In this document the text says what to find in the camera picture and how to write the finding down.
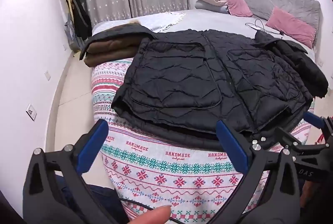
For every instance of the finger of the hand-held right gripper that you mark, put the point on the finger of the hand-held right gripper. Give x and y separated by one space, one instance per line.
288 136
313 119

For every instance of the white wall switch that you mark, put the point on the white wall switch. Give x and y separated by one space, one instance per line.
47 75

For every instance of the white wall socket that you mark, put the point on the white wall socket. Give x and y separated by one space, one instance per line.
31 112

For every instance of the bed with grey sheet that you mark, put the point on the bed with grey sheet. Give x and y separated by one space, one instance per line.
208 21

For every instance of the white fringed throw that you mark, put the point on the white fringed throw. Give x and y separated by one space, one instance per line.
164 21

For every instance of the pink pillow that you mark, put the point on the pink pillow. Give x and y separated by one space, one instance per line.
238 2
291 23

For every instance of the hanging black garment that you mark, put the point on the hanging black garment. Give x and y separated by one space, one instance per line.
78 5

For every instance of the folded grey blanket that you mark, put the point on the folded grey blanket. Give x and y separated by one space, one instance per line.
208 8

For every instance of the patterned printed blanket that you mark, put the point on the patterned printed blanket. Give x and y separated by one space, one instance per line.
169 169

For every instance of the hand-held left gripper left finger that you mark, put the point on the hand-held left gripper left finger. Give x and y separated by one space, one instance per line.
95 142

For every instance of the black quilted jacket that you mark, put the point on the black quilted jacket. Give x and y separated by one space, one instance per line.
182 78

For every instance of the black fleece jacket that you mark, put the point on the black fleece jacket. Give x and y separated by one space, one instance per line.
299 62

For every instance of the brown folded coat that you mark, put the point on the brown folded coat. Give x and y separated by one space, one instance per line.
109 52

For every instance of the grey hanging bag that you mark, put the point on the grey hanging bag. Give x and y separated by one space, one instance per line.
74 36

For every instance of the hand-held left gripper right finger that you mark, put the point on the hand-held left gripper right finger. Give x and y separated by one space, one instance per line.
231 147

